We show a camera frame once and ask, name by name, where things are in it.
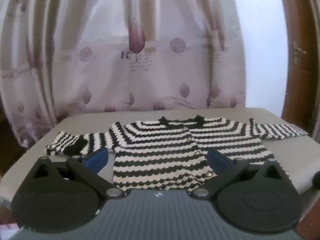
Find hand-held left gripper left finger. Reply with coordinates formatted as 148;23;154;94
26;148;125;199

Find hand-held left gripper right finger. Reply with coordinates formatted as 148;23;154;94
191;148;292;199

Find black white striped knit cardigan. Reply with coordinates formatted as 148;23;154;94
44;115;308;192

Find pink leaf print curtain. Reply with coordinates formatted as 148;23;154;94
0;0;248;151

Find brown wooden door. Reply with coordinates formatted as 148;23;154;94
279;0;320;142

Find metal door handle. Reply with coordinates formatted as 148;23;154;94
292;41;307;65

